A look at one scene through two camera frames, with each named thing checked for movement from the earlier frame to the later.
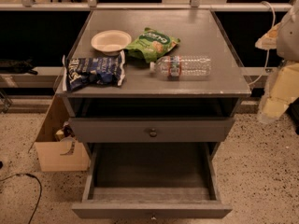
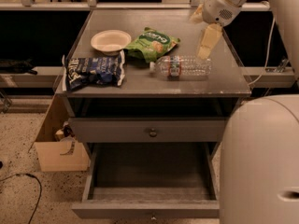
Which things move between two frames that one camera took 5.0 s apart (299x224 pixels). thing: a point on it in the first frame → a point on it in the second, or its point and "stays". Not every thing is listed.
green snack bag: x=149 y=45 stays
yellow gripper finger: x=269 y=40 → x=215 y=9
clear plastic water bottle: x=178 y=67 stays
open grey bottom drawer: x=151 y=180 stays
